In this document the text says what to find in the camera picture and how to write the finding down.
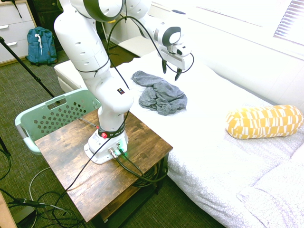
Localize mint green laundry basket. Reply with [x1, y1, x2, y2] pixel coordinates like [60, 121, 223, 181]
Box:
[14, 88, 102, 155]

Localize grey garment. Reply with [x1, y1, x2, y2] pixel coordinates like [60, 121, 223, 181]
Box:
[131, 70, 188, 116]

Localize white duvet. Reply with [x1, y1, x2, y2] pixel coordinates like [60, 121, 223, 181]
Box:
[237, 133, 304, 228]

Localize black camera stand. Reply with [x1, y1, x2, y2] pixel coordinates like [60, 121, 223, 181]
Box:
[0, 136, 11, 158]

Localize white cushioned bench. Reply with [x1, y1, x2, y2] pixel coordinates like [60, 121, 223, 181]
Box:
[118, 35, 155, 57]
[54, 60, 91, 94]

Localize white drawer dresser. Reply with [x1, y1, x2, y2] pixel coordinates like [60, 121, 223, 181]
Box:
[0, 0, 38, 67]

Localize dark wooden cabinet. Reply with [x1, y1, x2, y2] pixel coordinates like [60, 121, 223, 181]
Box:
[33, 0, 65, 52]

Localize rustic wooden side table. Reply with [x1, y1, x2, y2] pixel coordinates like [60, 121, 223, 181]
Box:
[34, 108, 173, 228]

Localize black floor cable tangle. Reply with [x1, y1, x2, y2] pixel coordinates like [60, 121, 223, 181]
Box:
[0, 154, 84, 228]

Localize coiled robot base cable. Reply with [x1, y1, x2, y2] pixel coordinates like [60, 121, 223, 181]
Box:
[115, 147, 168, 189]

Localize window blinds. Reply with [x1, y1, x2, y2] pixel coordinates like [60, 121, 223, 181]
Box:
[273, 0, 304, 46]

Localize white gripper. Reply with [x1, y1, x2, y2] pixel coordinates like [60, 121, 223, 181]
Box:
[157, 47, 187, 82]

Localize white bed blanket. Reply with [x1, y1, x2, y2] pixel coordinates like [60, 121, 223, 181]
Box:
[114, 49, 304, 228]

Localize black tripod leg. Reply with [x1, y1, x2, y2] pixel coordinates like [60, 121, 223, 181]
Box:
[0, 36, 60, 104]

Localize white floor cable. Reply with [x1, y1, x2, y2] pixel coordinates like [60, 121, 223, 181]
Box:
[28, 166, 52, 204]

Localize blue backpack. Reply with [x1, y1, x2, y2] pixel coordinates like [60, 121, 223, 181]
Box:
[25, 26, 58, 67]

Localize yellow patterned bolster pillow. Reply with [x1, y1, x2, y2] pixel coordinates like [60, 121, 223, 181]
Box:
[225, 104, 304, 140]

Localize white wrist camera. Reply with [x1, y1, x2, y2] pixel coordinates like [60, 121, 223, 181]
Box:
[169, 44, 193, 57]

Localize white pillows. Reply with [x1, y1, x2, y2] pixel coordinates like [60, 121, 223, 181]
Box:
[106, 14, 195, 91]

